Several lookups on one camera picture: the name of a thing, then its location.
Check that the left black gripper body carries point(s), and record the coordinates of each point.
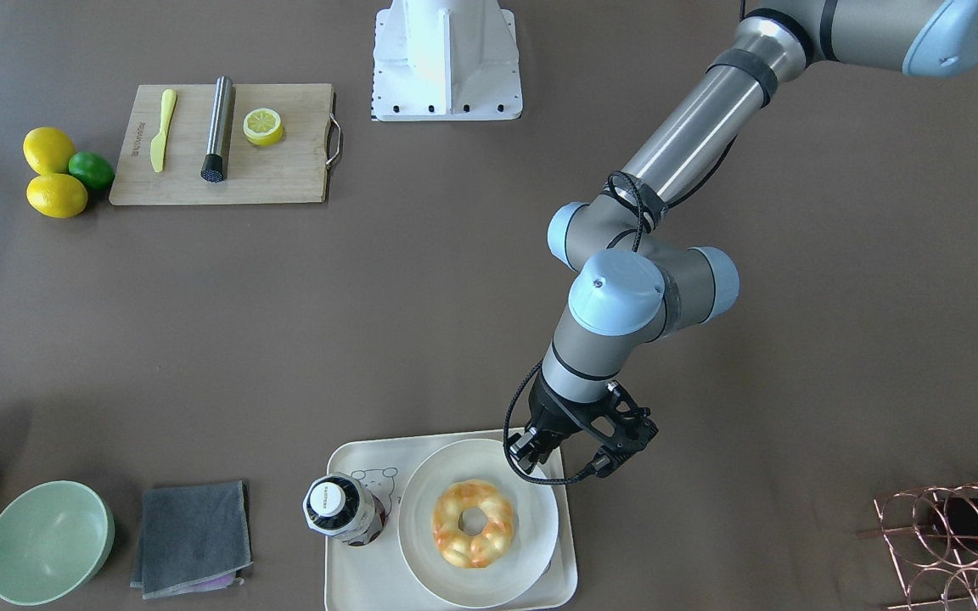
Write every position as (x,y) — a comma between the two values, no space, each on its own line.
(555,413)

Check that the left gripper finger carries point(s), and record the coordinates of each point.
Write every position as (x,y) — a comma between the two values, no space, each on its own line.
(548,445)
(524,446)

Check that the white round plate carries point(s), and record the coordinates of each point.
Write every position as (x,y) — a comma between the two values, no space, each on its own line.
(536,523)

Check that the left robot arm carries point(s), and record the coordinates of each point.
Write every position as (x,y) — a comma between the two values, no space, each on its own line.
(630,289)

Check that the glazed twisted donut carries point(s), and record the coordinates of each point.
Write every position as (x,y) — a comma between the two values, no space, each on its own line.
(473,524)

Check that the dark tea bottle on tray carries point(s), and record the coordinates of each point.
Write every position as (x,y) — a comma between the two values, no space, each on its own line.
(342,508)

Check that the cream rectangular tray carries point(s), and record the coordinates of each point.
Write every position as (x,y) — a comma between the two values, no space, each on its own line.
(376,576)

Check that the grey folded cloth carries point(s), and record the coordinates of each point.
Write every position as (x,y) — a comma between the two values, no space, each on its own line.
(193,538)

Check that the wooden cutting board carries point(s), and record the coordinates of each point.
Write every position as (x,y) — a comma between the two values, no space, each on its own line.
(293,171)

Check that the half lemon slice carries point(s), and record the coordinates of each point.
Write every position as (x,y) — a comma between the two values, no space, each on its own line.
(263,127)

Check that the steel muddler bar tool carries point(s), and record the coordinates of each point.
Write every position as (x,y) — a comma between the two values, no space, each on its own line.
(215,164)

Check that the green ceramic bowl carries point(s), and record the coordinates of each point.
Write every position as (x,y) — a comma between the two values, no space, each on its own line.
(53,539)

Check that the yellow plastic knife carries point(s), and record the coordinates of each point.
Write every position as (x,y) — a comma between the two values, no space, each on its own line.
(157,150)

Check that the green lime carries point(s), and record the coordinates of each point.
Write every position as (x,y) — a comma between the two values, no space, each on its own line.
(92,170)

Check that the yellow lemon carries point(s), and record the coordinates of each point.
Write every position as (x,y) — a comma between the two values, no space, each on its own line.
(48,150)
(57,195)

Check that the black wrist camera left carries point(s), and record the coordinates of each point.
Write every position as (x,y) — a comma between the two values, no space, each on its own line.
(622,427)

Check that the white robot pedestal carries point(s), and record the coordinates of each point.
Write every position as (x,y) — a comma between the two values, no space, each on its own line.
(446,61)

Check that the copper wire bottle rack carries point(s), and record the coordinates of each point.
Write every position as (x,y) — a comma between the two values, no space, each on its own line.
(931,534)

